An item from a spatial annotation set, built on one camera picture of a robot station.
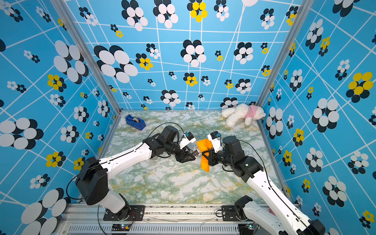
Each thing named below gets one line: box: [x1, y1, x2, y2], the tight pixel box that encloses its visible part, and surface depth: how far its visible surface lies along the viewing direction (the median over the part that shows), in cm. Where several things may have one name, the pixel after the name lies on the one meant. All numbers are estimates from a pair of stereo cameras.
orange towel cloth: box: [196, 139, 213, 173], surface depth 71 cm
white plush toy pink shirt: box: [221, 103, 266, 128], surface depth 109 cm
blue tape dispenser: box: [124, 114, 147, 131], surface depth 110 cm
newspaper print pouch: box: [189, 149, 202, 158], surface depth 75 cm
